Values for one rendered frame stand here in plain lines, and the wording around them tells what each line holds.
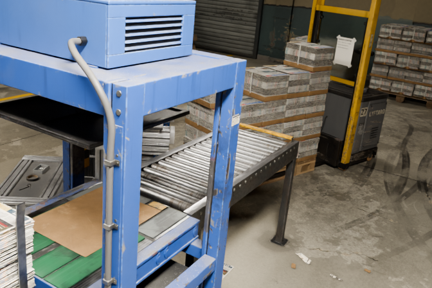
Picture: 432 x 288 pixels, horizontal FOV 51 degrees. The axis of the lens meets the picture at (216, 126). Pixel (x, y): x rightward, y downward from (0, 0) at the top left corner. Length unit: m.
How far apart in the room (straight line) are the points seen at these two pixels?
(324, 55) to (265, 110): 0.85
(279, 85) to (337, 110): 1.18
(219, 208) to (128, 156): 0.71
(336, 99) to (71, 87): 4.02
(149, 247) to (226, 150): 0.49
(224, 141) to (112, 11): 0.70
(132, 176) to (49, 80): 0.38
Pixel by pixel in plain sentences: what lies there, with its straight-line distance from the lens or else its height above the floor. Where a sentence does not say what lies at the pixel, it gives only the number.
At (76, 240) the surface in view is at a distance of 1.94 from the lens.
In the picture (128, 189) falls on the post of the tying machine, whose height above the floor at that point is 1.25.
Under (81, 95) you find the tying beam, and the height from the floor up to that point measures 1.49.
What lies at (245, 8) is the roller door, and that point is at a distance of 11.35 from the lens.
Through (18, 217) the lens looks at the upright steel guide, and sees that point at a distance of 1.53.
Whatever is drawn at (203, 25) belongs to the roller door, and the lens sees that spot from 11.95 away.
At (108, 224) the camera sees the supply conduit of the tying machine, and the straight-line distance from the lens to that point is 1.37.
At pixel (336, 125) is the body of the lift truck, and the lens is 5.14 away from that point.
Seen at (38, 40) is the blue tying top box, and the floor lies 1.59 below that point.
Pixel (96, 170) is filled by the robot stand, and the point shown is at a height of 0.36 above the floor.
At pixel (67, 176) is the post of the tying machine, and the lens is 2.48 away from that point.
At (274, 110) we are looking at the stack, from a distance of 4.15.
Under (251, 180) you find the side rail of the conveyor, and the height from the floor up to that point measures 0.76.
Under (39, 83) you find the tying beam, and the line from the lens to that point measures 1.46.
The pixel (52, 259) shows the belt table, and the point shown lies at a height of 0.80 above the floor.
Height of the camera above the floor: 1.84
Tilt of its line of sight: 18 degrees down
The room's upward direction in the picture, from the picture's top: 5 degrees clockwise
